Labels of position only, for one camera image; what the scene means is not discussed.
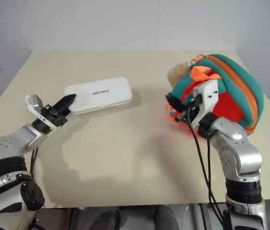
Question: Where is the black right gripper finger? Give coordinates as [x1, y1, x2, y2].
[165, 94, 186, 113]
[175, 111, 189, 123]

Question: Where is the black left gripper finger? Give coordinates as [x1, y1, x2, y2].
[52, 94, 77, 108]
[57, 99, 75, 118]

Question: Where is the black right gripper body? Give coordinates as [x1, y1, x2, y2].
[182, 93, 204, 121]

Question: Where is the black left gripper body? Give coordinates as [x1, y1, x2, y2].
[40, 103, 69, 128]

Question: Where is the white box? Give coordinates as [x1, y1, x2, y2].
[63, 76, 133, 115]

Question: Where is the orange and teal backpack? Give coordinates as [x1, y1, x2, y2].
[164, 54, 265, 138]

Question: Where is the beige plush piece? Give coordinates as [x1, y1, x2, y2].
[167, 62, 193, 86]

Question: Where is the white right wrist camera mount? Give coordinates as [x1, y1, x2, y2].
[192, 79, 221, 128]

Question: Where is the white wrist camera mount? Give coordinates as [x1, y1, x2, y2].
[24, 94, 57, 131]
[192, 79, 221, 128]

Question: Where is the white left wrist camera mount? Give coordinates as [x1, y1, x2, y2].
[24, 94, 57, 131]

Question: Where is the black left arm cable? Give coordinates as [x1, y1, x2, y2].
[30, 147, 39, 179]

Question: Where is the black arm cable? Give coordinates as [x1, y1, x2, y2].
[186, 106, 224, 230]
[30, 147, 39, 179]

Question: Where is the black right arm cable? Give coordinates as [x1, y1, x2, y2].
[186, 106, 224, 230]

